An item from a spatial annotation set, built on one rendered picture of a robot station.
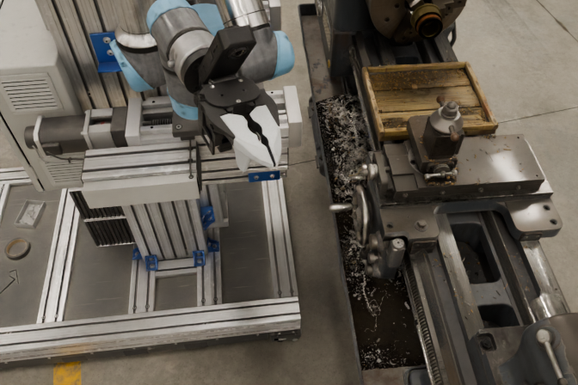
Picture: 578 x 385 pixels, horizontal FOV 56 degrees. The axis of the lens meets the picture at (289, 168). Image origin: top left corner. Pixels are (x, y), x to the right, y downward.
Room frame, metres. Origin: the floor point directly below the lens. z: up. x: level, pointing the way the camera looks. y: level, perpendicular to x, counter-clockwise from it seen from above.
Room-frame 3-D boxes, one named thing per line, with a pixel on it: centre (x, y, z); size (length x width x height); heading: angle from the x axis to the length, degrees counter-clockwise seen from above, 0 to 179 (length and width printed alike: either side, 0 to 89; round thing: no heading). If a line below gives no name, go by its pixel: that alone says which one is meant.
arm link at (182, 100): (0.68, 0.15, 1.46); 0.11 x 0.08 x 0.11; 118
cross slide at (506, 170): (0.93, -0.44, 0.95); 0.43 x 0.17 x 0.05; 95
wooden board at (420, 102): (1.26, -0.43, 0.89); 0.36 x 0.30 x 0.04; 95
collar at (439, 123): (0.92, -0.38, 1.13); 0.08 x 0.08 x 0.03
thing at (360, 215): (0.88, -0.24, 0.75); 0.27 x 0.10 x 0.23; 5
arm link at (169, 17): (0.68, 0.16, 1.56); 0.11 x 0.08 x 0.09; 28
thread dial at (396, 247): (0.73, -0.28, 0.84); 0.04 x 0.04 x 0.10; 5
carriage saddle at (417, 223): (0.88, -0.46, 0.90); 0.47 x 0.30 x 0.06; 95
